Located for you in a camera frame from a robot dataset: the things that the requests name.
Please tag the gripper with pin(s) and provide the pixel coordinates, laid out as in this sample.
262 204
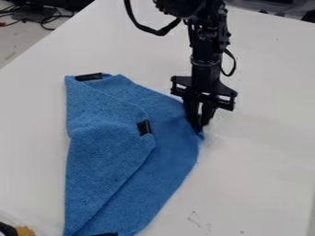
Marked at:
204 84

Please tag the blue cloth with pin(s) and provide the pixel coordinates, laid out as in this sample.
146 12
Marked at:
123 153

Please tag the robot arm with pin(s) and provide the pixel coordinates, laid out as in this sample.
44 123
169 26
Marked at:
205 33

